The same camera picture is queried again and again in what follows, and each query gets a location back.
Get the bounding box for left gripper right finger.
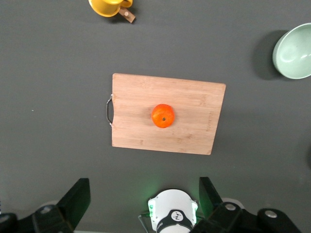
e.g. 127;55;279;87
189;177;302;233

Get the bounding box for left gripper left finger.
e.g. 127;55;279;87
0;178;91;233

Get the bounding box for orange fruit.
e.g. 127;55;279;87
151;103;175;129

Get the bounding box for wooden cutting board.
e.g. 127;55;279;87
105;73;227;155

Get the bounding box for pale green bowl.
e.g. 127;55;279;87
272;22;311;80

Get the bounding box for wooden mug rack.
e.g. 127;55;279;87
118;6;136;24

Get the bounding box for yellow mug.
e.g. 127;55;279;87
87;0;134;17

